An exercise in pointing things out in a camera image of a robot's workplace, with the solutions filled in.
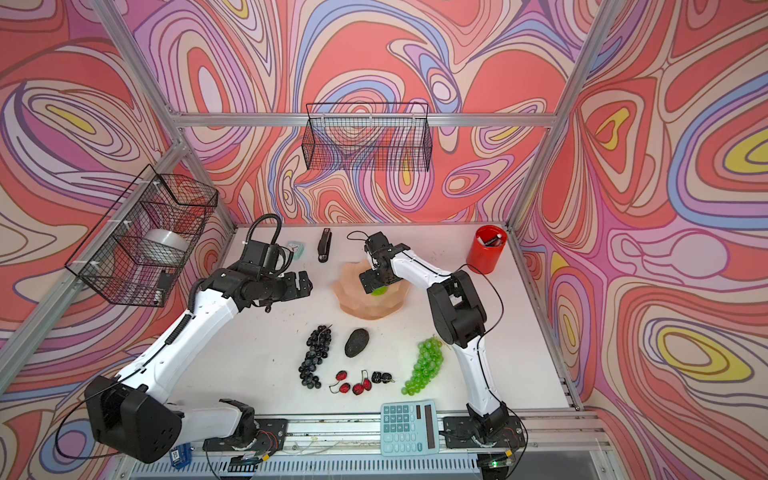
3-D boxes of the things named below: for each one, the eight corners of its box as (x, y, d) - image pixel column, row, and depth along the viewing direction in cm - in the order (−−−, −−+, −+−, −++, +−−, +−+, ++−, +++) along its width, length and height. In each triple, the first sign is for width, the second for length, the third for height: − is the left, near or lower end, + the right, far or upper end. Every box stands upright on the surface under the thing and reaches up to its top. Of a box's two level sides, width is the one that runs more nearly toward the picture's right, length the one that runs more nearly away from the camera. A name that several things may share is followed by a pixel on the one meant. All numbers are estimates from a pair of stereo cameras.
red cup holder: (462, 269, 109) (471, 244, 98) (472, 248, 116) (481, 222, 105) (489, 280, 106) (501, 255, 95) (497, 257, 113) (509, 231, 102)
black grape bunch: (297, 386, 82) (293, 381, 78) (313, 331, 93) (310, 324, 89) (319, 389, 82) (315, 384, 78) (333, 333, 92) (330, 326, 88)
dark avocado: (342, 353, 88) (340, 347, 85) (359, 331, 93) (358, 325, 89) (354, 361, 86) (353, 356, 83) (371, 338, 91) (370, 333, 88)
